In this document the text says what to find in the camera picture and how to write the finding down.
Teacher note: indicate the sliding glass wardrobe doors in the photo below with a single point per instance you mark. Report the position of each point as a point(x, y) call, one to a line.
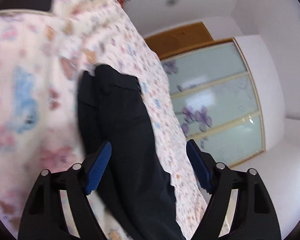
point(215, 100)

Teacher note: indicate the floral printed bed sheet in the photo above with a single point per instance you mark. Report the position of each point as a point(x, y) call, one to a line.
point(65, 80)

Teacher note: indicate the black pants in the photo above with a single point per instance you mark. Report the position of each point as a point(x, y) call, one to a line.
point(125, 140)

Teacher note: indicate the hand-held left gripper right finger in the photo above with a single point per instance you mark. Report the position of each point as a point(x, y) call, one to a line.
point(199, 166)

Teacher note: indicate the wooden wardrobe top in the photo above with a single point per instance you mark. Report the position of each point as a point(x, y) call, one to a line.
point(180, 38)

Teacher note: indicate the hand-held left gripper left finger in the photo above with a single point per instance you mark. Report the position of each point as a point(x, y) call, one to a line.
point(98, 166)

